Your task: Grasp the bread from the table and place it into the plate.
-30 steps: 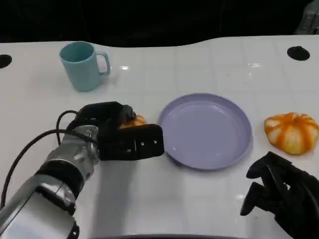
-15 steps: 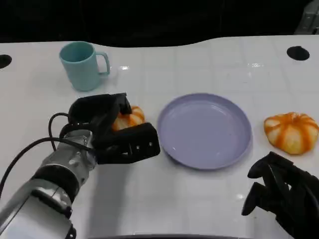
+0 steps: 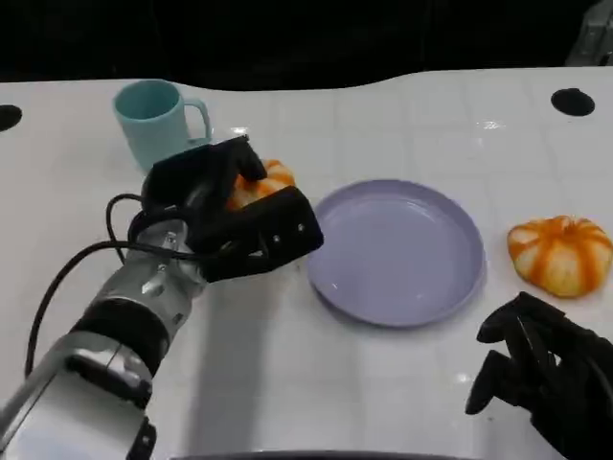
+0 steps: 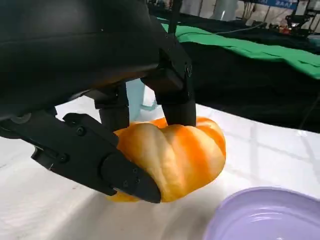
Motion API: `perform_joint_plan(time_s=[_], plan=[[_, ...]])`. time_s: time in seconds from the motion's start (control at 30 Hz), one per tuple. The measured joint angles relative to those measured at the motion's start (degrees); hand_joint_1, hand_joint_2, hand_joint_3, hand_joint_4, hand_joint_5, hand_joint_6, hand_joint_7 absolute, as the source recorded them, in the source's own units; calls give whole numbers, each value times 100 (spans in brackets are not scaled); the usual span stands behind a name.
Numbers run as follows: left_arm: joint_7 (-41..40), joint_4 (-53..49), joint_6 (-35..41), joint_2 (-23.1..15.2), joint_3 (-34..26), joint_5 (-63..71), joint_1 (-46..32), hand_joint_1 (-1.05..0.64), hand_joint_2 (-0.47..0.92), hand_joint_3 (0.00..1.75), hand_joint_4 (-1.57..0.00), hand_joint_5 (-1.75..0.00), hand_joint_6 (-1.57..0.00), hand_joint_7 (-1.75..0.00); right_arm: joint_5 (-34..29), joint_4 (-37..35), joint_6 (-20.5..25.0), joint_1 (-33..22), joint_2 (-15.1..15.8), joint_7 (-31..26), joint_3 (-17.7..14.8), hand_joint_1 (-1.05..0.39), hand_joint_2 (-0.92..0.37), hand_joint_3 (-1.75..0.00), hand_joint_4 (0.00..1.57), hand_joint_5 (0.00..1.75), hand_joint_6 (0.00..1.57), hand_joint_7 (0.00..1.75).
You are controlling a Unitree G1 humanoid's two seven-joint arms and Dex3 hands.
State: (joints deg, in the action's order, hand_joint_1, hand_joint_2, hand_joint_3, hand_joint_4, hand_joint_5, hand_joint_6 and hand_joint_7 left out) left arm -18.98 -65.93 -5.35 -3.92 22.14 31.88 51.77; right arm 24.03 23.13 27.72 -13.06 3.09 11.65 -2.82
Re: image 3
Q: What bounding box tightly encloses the lilac plate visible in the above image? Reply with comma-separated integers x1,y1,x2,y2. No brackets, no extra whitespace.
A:
306,179,486,329

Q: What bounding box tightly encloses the grey machine frame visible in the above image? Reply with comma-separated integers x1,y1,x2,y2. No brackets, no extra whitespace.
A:
564,0,613,68

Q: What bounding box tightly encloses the black table cable hole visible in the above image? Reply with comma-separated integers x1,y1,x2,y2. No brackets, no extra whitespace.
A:
550,87,596,117
0,104,23,133

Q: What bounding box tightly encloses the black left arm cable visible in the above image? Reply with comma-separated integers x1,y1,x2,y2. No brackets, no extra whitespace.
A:
23,193,193,380

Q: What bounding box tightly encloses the pale green mug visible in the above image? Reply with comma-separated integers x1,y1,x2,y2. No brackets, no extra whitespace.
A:
112,80,213,173

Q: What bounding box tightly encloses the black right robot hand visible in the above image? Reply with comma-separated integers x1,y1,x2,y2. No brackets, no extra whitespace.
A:
465,291,613,460

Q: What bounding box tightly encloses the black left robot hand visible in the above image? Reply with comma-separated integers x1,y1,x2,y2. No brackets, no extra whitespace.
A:
141,136,268,250

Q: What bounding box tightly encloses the orange and white bread roll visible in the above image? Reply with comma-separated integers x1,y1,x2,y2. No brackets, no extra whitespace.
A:
507,215,613,298
224,159,297,212

